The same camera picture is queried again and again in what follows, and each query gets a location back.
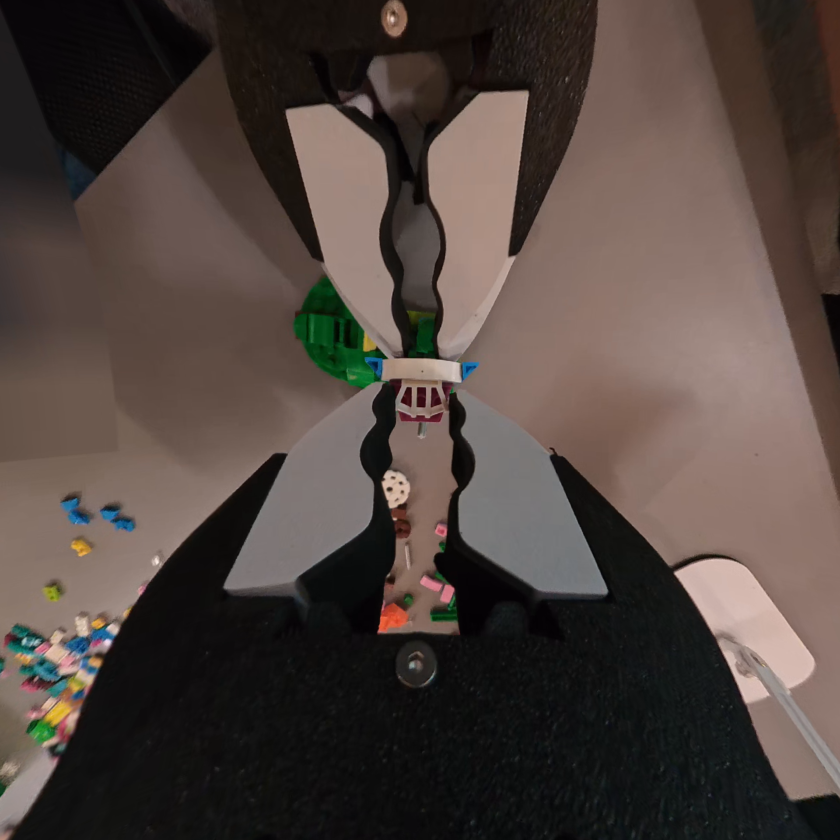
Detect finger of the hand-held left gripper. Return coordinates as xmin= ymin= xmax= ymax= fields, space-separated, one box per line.
xmin=425 ymin=88 xmax=530 ymax=362
xmin=285 ymin=101 xmax=412 ymax=361

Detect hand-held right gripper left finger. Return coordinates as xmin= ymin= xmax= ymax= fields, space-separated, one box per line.
xmin=223 ymin=386 xmax=398 ymax=632

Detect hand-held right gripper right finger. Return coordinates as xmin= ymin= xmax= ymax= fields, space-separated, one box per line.
xmin=434 ymin=387 xmax=609 ymax=635

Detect white and magenta lego assembly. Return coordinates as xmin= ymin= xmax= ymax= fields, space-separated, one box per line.
xmin=364 ymin=357 xmax=481 ymax=437

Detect scattered small lego pieces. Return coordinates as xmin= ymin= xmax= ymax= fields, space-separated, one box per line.
xmin=384 ymin=508 xmax=460 ymax=624

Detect green lego base model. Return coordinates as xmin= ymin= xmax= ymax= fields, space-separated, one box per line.
xmin=292 ymin=276 xmax=439 ymax=389

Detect pile of colourful lego bricks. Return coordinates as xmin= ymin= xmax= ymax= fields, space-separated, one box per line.
xmin=0 ymin=492 xmax=168 ymax=798

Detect black mesh chair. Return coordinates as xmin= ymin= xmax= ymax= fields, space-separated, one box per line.
xmin=0 ymin=0 xmax=214 ymax=178

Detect white book stand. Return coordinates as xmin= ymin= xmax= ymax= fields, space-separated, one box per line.
xmin=672 ymin=555 xmax=840 ymax=791

